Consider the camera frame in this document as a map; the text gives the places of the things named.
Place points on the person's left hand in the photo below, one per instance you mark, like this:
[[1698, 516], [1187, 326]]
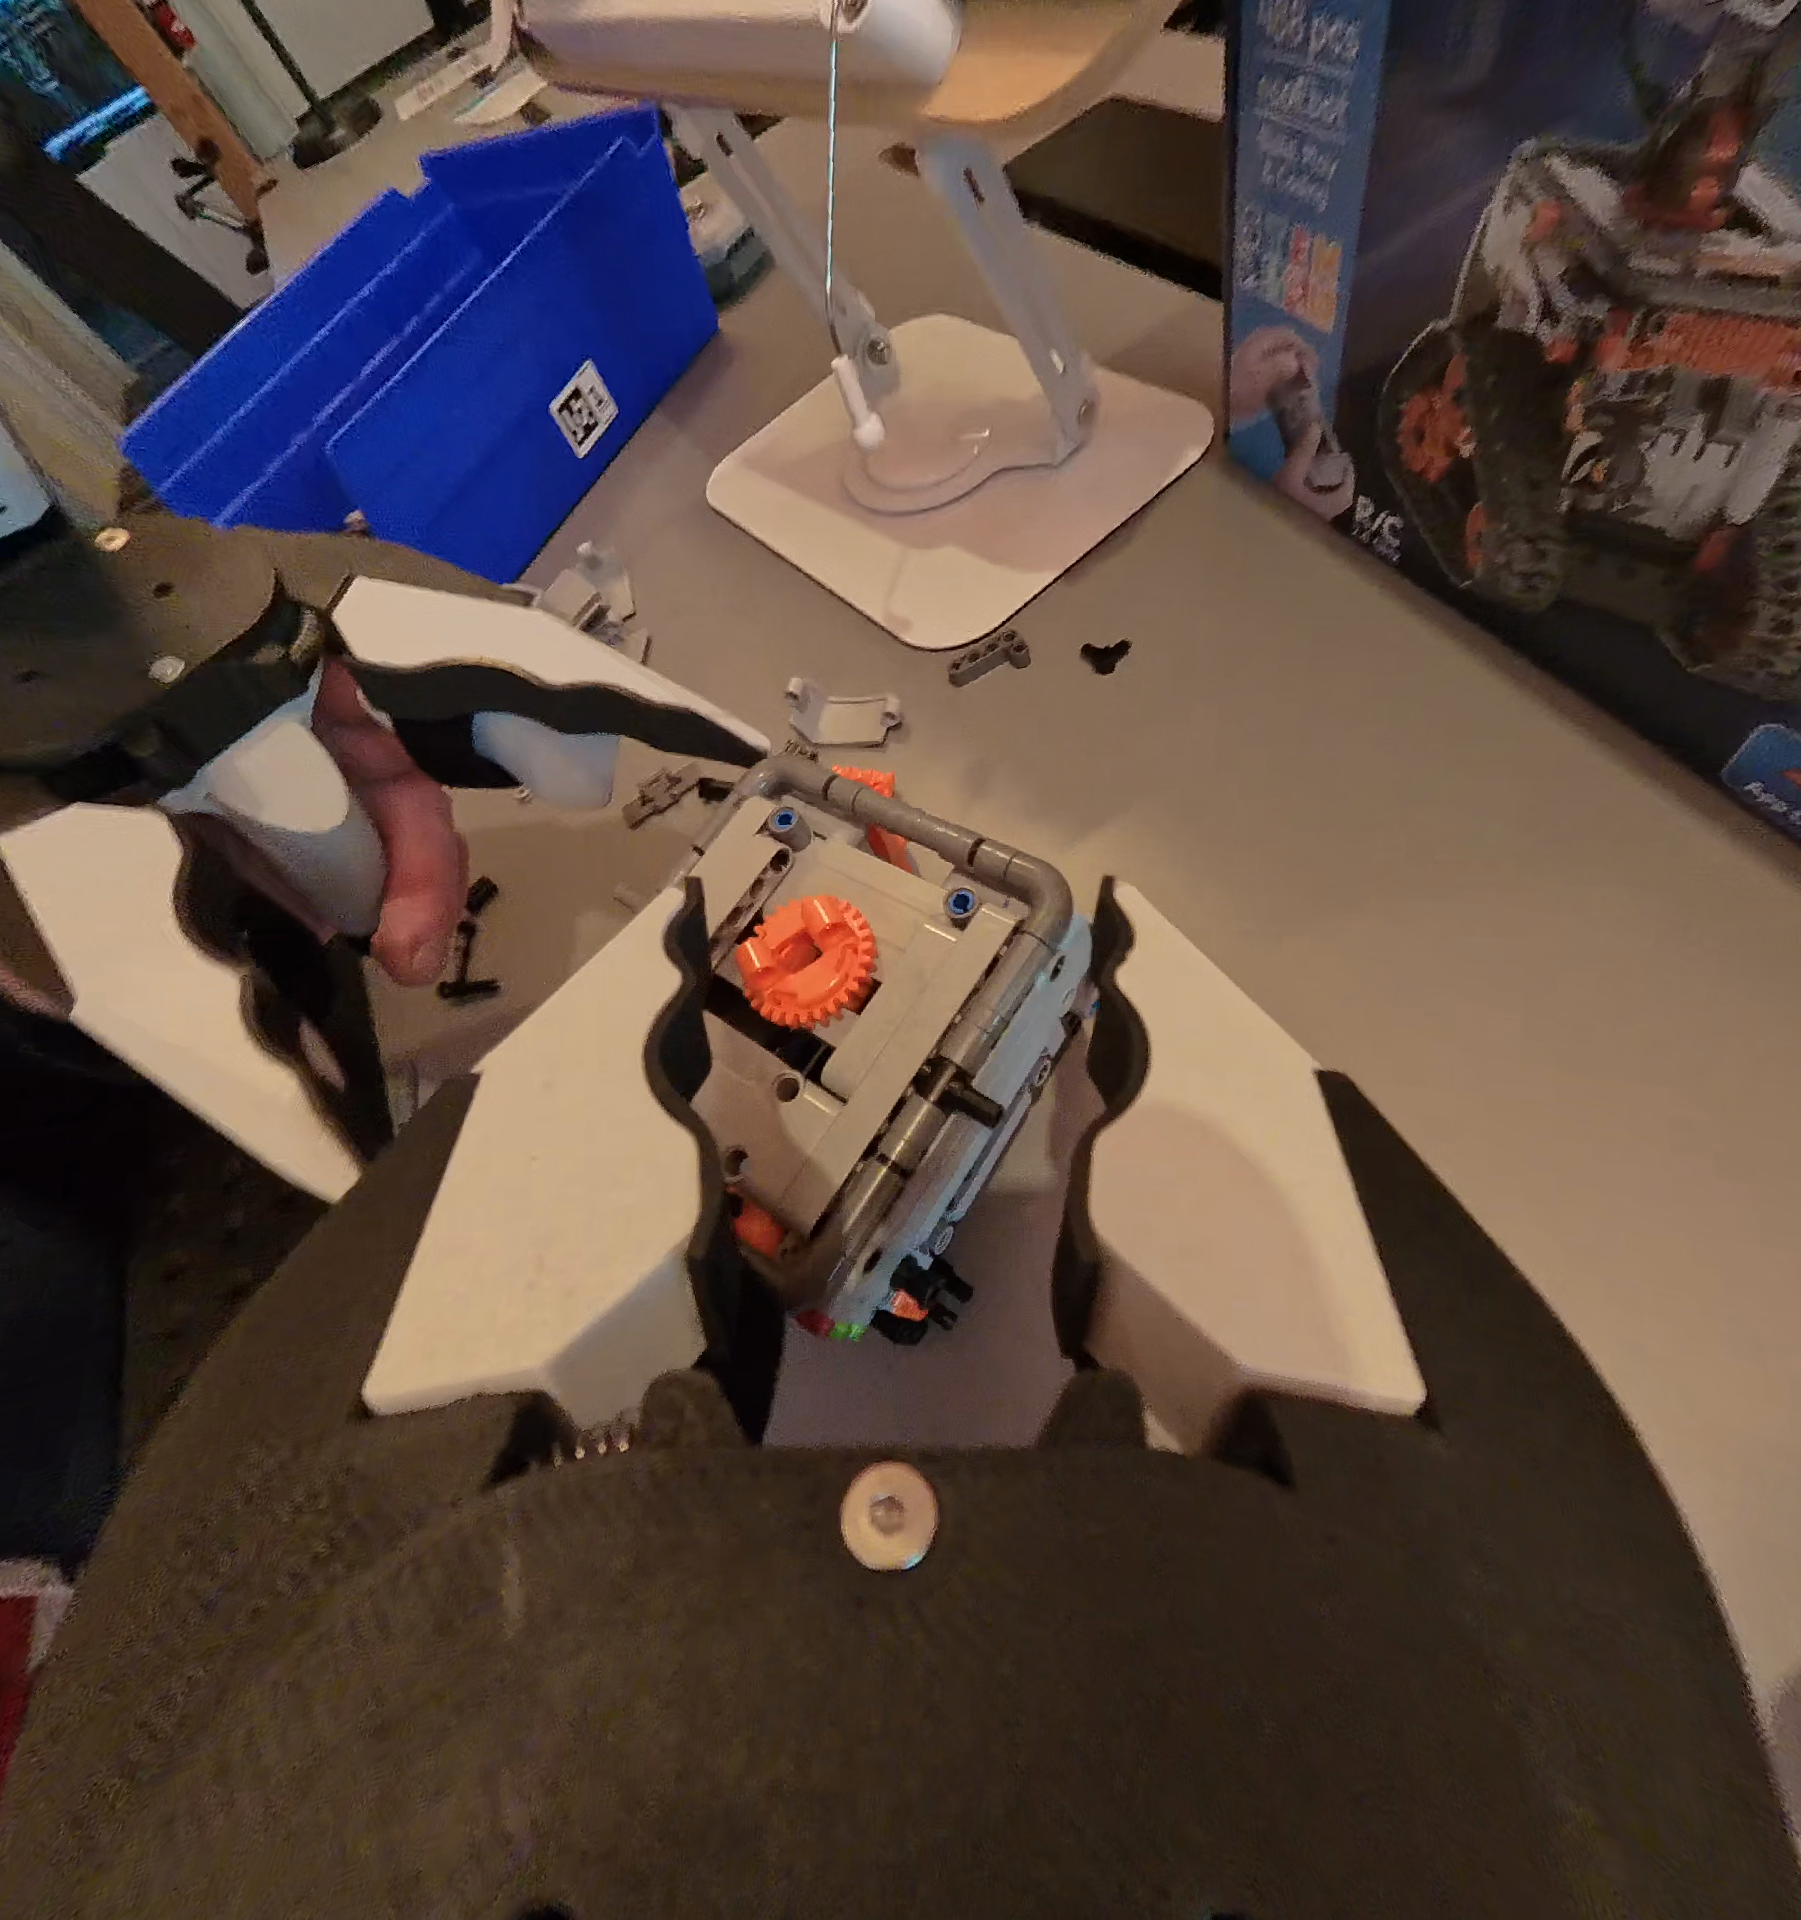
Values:
[[411, 872]]

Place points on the blue plastic bin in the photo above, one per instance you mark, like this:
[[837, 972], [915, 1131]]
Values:
[[435, 331]]

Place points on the grey building-block robot model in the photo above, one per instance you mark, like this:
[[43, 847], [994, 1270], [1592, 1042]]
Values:
[[899, 961]]

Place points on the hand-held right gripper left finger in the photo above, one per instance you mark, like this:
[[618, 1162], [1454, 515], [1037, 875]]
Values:
[[541, 1199]]

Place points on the grey track link part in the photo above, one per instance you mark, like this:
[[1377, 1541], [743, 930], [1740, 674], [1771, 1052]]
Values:
[[662, 794]]

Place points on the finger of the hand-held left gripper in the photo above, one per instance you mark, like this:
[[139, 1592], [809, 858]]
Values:
[[510, 638], [136, 930]]

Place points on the black axle connector part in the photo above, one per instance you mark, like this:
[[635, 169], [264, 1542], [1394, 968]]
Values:
[[472, 946]]

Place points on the dark blue robot kit box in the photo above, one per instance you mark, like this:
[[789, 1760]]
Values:
[[1589, 374]]

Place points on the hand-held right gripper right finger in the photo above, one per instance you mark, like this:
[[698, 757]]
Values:
[[1245, 1199]]

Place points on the pile of grey panel pieces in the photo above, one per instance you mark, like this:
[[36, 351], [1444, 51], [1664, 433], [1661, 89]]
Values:
[[593, 602]]

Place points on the black white tag sticker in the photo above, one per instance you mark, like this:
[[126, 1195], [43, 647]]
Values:
[[582, 409]]

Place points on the grey curved panel part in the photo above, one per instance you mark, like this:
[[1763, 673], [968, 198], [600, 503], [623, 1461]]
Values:
[[839, 717]]

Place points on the grey angled beam part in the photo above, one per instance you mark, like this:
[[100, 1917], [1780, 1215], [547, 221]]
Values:
[[988, 660]]

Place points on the light wooden display board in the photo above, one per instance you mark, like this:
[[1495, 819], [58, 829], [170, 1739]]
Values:
[[1049, 67]]

